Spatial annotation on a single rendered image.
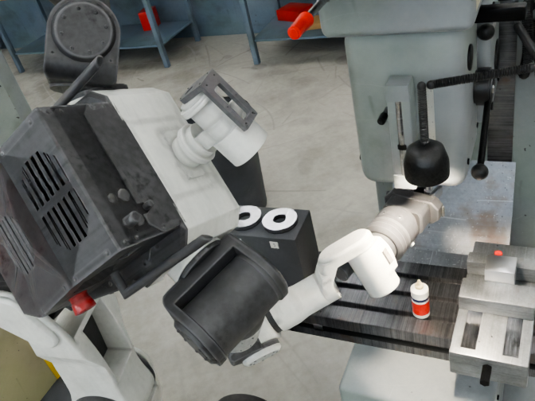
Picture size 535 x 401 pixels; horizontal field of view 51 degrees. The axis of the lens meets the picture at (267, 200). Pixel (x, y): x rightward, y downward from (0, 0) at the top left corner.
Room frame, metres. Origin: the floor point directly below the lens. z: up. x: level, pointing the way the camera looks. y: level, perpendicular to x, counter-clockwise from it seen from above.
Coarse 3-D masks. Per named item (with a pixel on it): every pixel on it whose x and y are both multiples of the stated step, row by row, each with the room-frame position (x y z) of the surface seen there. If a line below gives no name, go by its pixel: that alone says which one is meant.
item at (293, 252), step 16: (240, 208) 1.22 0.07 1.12; (256, 208) 1.20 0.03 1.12; (272, 208) 1.20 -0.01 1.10; (288, 208) 1.17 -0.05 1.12; (240, 224) 1.15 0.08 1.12; (256, 224) 1.15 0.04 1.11; (272, 224) 1.12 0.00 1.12; (288, 224) 1.10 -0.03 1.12; (304, 224) 1.11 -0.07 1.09; (256, 240) 1.11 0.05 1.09; (272, 240) 1.09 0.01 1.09; (288, 240) 1.06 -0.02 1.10; (304, 240) 1.10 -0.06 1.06; (272, 256) 1.09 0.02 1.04; (288, 256) 1.07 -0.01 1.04; (304, 256) 1.08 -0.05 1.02; (288, 272) 1.08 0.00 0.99; (304, 272) 1.06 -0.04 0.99
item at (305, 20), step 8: (320, 0) 0.86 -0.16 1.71; (328, 0) 0.88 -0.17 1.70; (312, 8) 0.83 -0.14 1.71; (320, 8) 0.85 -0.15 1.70; (304, 16) 0.79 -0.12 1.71; (312, 16) 0.80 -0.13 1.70; (296, 24) 0.77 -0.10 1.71; (304, 24) 0.78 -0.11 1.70; (312, 24) 0.80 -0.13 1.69; (288, 32) 0.77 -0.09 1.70; (296, 32) 0.76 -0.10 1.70; (304, 32) 0.78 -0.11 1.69
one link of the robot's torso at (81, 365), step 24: (0, 312) 0.74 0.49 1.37; (72, 312) 0.83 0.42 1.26; (96, 312) 0.85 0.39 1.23; (24, 336) 0.74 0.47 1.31; (48, 336) 0.73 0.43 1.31; (72, 336) 0.75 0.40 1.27; (96, 336) 0.84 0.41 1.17; (120, 336) 0.84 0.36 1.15; (48, 360) 0.77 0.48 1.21; (72, 360) 0.74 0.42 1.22; (96, 360) 0.74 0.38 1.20; (120, 360) 0.81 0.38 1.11; (144, 360) 0.85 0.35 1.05; (72, 384) 0.77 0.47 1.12; (96, 384) 0.76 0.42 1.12; (120, 384) 0.76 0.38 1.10; (144, 384) 0.81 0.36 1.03
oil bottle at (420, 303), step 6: (420, 282) 0.90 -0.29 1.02; (414, 288) 0.90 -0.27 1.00; (420, 288) 0.89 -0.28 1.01; (426, 288) 0.89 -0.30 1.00; (414, 294) 0.89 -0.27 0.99; (420, 294) 0.88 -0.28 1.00; (426, 294) 0.88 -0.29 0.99; (414, 300) 0.89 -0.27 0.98; (420, 300) 0.88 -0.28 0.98; (426, 300) 0.88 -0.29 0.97; (414, 306) 0.89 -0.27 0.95; (420, 306) 0.88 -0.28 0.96; (426, 306) 0.88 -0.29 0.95; (414, 312) 0.89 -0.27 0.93; (420, 312) 0.88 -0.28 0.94; (426, 312) 0.88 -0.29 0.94; (420, 318) 0.88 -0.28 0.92
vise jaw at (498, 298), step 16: (464, 288) 0.84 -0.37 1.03; (480, 288) 0.83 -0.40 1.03; (496, 288) 0.82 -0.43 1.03; (512, 288) 0.80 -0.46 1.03; (528, 288) 0.79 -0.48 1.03; (464, 304) 0.82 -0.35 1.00; (480, 304) 0.80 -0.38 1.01; (496, 304) 0.78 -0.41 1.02; (512, 304) 0.76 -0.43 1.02; (528, 304) 0.75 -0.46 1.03
